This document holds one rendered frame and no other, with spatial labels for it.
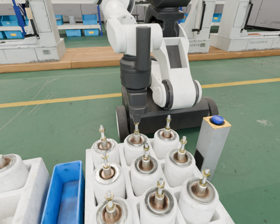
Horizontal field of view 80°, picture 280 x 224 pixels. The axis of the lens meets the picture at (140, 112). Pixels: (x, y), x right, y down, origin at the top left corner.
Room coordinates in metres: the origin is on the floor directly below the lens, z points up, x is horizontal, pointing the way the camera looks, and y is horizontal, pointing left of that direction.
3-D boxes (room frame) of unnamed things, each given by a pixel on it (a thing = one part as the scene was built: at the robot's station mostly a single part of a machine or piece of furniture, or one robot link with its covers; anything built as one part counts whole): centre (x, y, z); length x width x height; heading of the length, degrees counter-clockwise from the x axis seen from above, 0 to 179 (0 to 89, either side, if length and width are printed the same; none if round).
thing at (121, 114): (0.77, 0.10, 0.10); 0.20 x 0.05 x 0.20; 12
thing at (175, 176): (0.38, -0.13, 0.16); 0.10 x 0.10 x 0.18
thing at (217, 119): (0.49, -0.28, 0.32); 0.04 x 0.04 x 0.02
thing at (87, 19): (5.01, 1.31, 0.36); 0.50 x 0.38 x 0.21; 12
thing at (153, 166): (0.35, -0.02, 0.25); 0.08 x 0.08 x 0.01
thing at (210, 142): (0.49, -0.28, 0.16); 0.07 x 0.07 x 0.31; 15
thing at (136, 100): (0.46, 0.01, 0.46); 0.13 x 0.10 x 0.12; 11
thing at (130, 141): (0.46, 0.01, 0.25); 0.08 x 0.08 x 0.01
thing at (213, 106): (0.88, -0.41, 0.10); 0.20 x 0.05 x 0.20; 12
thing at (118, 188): (0.32, 0.10, 0.16); 0.10 x 0.10 x 0.18
